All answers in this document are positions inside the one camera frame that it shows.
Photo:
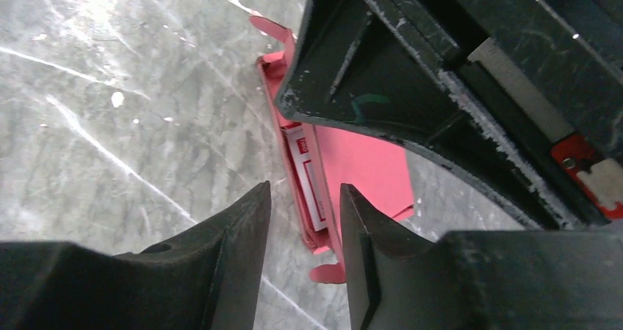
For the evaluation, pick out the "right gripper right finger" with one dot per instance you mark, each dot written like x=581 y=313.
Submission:
x=477 y=279

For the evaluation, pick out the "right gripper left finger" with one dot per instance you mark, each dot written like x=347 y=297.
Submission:
x=206 y=277

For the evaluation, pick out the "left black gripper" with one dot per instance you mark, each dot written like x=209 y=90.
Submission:
x=570 y=54

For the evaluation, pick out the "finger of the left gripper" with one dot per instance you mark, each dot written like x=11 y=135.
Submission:
x=398 y=70

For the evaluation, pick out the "small red white box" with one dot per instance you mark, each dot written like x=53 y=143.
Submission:
x=300 y=157

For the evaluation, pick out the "red paper box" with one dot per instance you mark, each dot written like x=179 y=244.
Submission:
x=377 y=168

